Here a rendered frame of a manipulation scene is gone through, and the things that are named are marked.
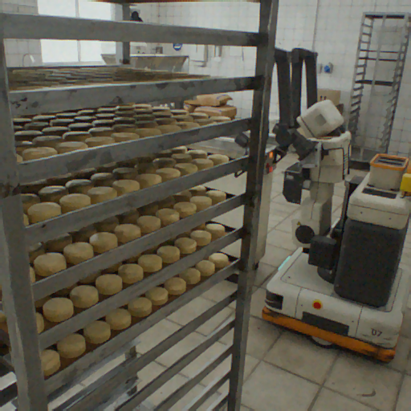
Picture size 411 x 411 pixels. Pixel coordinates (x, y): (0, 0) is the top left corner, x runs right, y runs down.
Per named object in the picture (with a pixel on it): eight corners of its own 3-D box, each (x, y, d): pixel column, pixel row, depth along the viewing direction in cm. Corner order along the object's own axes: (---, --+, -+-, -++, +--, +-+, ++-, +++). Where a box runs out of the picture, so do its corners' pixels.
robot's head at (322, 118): (347, 121, 214) (330, 96, 215) (337, 127, 197) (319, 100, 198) (323, 137, 223) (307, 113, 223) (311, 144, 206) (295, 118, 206)
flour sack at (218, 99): (177, 103, 638) (177, 92, 632) (190, 101, 674) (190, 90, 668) (221, 108, 610) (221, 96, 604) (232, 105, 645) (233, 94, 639)
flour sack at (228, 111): (219, 121, 595) (220, 109, 589) (193, 118, 612) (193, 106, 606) (239, 115, 655) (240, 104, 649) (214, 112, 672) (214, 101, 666)
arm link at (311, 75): (314, 44, 217) (319, 45, 225) (289, 48, 224) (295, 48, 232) (318, 132, 230) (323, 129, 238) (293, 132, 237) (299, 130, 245)
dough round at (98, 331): (83, 345, 80) (82, 336, 79) (84, 329, 85) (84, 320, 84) (110, 343, 81) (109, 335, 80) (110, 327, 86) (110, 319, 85)
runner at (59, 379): (236, 262, 115) (237, 252, 114) (245, 265, 113) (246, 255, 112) (10, 403, 67) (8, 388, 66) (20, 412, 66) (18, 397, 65)
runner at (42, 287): (241, 198, 108) (242, 187, 107) (250, 201, 107) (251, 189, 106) (-6, 307, 61) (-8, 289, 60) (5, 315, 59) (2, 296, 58)
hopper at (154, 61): (99, 77, 258) (98, 53, 253) (153, 74, 303) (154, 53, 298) (137, 81, 245) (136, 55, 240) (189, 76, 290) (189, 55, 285)
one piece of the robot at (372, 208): (396, 283, 243) (430, 139, 213) (381, 334, 199) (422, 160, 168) (338, 267, 258) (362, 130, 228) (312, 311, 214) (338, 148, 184)
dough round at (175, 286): (160, 291, 99) (160, 283, 98) (172, 282, 103) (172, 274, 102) (177, 298, 97) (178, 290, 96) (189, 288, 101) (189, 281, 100)
